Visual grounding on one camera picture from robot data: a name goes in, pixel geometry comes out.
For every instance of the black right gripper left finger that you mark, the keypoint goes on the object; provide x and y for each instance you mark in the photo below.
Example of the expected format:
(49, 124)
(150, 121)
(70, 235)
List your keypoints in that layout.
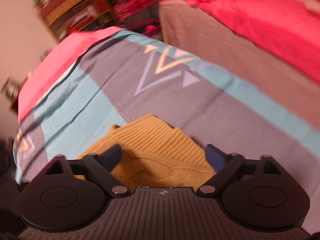
(70, 194)

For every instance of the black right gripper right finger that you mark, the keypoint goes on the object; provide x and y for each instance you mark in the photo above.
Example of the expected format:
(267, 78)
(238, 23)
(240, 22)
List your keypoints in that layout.
(257, 194)

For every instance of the tan cable-knit cardigan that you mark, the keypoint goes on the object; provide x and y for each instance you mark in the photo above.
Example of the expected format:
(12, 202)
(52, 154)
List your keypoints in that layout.
(155, 155)

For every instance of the red folded clothes pile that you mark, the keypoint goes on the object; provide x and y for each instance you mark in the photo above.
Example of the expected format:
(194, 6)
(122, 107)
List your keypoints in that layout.
(140, 16)

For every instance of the pink mattress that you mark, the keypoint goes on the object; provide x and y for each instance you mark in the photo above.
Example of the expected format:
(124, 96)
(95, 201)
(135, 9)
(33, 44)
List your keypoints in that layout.
(193, 30)

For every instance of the blue grey patterned bedsheet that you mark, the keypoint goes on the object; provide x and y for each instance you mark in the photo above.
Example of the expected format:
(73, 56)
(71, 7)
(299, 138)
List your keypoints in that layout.
(126, 76)

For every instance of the pink red blanket under sheet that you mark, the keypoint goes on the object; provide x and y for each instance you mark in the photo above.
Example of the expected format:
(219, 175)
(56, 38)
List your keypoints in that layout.
(55, 64)

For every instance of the red bed cover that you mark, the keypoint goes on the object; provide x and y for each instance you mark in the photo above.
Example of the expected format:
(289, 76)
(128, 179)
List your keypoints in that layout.
(284, 28)

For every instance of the wooden shelf with items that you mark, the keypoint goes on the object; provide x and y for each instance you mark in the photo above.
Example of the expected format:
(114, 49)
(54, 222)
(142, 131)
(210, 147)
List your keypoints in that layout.
(64, 17)

